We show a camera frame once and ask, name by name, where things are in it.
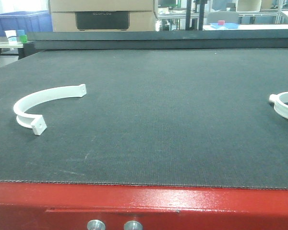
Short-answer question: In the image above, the white half-ring pipe clamp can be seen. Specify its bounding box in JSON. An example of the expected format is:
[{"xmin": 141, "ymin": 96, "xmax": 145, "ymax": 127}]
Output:
[{"xmin": 13, "ymin": 84, "xmax": 87, "ymax": 136}]

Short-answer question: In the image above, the dark grey table mat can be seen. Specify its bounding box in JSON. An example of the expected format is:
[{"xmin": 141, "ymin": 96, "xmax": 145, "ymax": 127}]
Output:
[{"xmin": 0, "ymin": 48, "xmax": 288, "ymax": 189}]

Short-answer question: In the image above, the right silver knob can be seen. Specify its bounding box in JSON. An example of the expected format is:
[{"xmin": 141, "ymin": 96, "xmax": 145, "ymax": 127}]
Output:
[{"xmin": 123, "ymin": 220, "xmax": 143, "ymax": 230}]

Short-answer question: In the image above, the silver knob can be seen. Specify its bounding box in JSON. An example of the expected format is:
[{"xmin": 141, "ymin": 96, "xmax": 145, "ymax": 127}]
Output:
[
  {"xmin": 123, "ymin": 220, "xmax": 143, "ymax": 230},
  {"xmin": 87, "ymin": 219, "xmax": 106, "ymax": 230}
]

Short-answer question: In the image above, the blue tray with red cube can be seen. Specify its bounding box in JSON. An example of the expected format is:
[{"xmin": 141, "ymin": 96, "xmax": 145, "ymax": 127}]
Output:
[{"xmin": 210, "ymin": 21, "xmax": 239, "ymax": 29}]

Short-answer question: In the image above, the left silver knob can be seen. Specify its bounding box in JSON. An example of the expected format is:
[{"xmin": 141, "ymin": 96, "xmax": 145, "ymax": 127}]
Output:
[{"xmin": 87, "ymin": 219, "xmax": 106, "ymax": 230}]

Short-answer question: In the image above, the large cardboard box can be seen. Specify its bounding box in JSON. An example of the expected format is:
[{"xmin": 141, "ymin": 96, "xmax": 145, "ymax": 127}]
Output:
[{"xmin": 49, "ymin": 0, "xmax": 158, "ymax": 32}]

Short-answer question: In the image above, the green small block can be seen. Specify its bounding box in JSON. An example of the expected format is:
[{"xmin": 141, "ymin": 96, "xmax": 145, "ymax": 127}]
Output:
[{"xmin": 19, "ymin": 35, "xmax": 28, "ymax": 44}]

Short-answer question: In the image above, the blue plastic crate background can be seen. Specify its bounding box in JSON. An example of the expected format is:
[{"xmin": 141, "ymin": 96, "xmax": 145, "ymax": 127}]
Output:
[{"xmin": 0, "ymin": 11, "xmax": 53, "ymax": 36}]

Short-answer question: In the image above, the blue small cup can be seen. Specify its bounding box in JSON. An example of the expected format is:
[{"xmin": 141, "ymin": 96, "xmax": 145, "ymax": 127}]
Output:
[{"xmin": 16, "ymin": 30, "xmax": 25, "ymax": 36}]

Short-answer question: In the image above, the white paper cup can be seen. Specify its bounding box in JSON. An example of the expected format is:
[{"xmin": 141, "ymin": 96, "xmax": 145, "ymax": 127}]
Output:
[{"xmin": 5, "ymin": 30, "xmax": 18, "ymax": 45}]

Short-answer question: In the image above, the grey side table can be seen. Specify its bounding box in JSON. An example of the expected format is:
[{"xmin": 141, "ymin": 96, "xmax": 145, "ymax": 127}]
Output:
[{"xmin": 0, "ymin": 42, "xmax": 25, "ymax": 60}]

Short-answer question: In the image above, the red metal table frame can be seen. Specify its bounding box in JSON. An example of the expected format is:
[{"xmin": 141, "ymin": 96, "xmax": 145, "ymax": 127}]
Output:
[{"xmin": 0, "ymin": 182, "xmax": 288, "ymax": 230}]

